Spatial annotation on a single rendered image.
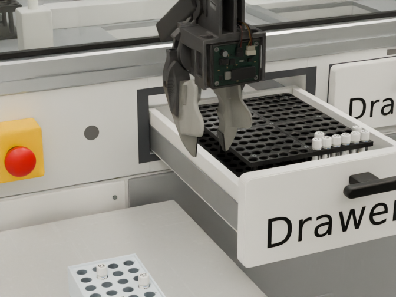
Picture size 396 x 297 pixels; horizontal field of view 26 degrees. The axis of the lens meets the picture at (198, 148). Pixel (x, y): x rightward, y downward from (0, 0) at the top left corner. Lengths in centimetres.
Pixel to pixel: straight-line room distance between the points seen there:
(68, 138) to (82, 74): 9
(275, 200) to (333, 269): 57
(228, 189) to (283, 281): 47
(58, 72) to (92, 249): 24
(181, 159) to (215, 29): 31
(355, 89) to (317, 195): 41
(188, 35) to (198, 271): 33
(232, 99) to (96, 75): 29
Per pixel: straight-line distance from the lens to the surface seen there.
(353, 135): 111
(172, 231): 118
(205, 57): 86
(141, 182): 126
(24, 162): 112
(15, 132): 113
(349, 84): 135
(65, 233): 119
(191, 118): 92
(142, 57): 120
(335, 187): 99
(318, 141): 108
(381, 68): 138
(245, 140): 111
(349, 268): 152
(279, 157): 106
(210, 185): 106
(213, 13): 86
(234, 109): 95
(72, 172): 122
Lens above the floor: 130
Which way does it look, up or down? 22 degrees down
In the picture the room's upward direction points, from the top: straight up
